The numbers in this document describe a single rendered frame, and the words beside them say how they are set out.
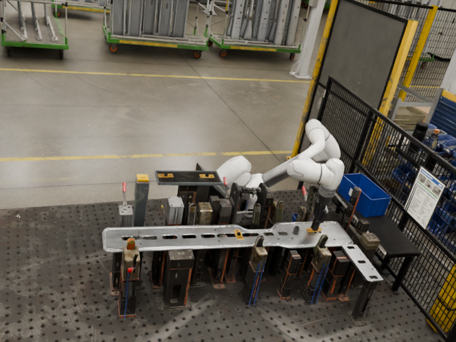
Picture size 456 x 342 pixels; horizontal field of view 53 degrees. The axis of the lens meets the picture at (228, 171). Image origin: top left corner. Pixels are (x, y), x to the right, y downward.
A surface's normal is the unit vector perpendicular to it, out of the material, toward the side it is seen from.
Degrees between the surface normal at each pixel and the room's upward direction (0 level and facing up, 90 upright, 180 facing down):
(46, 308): 0
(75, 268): 0
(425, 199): 90
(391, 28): 90
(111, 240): 0
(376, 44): 89
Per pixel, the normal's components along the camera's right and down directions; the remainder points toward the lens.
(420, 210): -0.95, -0.01
